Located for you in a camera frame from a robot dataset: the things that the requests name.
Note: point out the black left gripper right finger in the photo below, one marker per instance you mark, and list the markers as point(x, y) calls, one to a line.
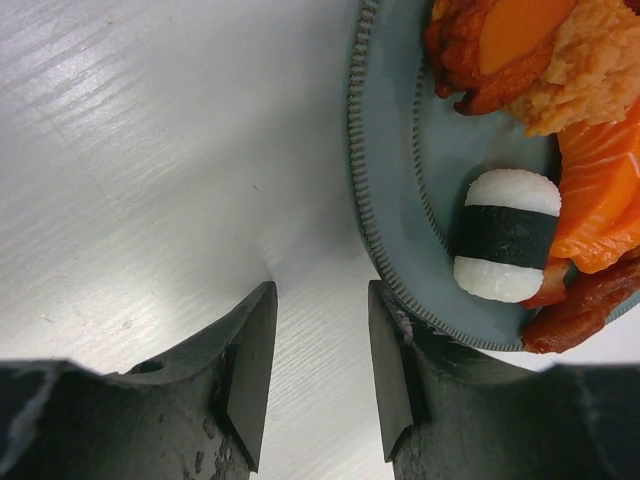
point(448, 411)

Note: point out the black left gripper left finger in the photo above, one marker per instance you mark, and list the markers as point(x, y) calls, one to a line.
point(195, 411)

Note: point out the red bacon strip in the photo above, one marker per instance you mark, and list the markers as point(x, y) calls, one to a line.
point(590, 301)

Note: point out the rice ball with seaweed band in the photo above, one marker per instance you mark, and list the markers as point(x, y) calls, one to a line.
point(504, 234)

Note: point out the salmon slice pieces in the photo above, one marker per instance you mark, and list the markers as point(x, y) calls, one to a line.
point(599, 187)

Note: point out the blue-grey ceramic plate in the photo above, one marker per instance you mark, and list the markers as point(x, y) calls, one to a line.
point(412, 158)

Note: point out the brown glazed chicken piece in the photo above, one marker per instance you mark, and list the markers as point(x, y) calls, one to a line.
point(491, 51)

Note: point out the beige minced fish mound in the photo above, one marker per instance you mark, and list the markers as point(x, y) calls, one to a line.
point(593, 76)

